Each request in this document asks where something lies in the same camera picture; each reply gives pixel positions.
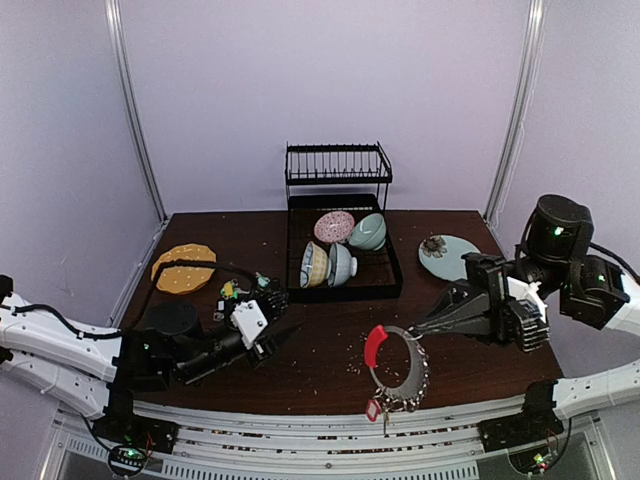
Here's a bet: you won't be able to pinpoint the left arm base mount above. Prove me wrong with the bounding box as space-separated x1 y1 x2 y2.
83 416 179 478

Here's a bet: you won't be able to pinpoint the aluminium frame post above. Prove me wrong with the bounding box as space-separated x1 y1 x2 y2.
104 0 168 224
484 0 548 230

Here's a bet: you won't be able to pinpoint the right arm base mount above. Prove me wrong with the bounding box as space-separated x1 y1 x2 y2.
478 412 571 477

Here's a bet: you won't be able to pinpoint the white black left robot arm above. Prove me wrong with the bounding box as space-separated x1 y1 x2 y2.
1 276 293 444

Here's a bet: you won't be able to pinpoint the light blue flower plate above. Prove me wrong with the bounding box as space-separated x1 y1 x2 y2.
418 235 480 282

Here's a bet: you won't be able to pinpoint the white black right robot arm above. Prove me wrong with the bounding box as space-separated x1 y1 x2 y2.
409 194 639 353

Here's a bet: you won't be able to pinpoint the grey blue ribbed bowl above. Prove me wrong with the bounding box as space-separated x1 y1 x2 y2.
327 244 358 288

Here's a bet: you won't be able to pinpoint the black head key bunch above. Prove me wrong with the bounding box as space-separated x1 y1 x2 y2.
252 272 281 297

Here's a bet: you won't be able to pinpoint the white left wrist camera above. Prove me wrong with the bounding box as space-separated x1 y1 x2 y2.
231 300 268 350

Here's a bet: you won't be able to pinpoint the pink patterned bowl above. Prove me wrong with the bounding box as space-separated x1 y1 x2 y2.
313 210 355 243

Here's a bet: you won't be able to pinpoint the red tag key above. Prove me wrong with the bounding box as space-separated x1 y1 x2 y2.
365 398 393 437

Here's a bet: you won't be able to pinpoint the yellow dotted plate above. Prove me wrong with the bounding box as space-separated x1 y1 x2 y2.
151 243 217 295

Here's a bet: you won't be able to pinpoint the right aluminium frame post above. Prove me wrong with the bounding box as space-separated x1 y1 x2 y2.
484 0 548 230

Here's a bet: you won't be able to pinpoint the blue yellow patterned bowl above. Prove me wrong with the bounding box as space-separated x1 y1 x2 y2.
299 241 330 289

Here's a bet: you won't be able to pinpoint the green celadon bowl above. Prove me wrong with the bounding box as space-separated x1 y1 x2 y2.
348 213 387 251

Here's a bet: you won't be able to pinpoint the large grey red keyring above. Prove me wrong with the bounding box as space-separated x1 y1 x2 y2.
363 325 430 413

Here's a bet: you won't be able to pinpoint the yellow green tag keys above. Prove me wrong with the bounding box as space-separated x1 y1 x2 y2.
220 279 254 302

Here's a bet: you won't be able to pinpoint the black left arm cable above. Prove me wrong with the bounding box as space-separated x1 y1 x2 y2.
4 258 261 341

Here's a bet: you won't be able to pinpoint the black wire dish rack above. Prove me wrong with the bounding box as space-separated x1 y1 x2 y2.
284 142 403 304

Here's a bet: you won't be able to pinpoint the white tag key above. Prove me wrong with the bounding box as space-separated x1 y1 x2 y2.
213 299 234 322

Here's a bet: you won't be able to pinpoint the left aluminium frame post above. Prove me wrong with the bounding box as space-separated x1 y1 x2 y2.
104 0 168 224

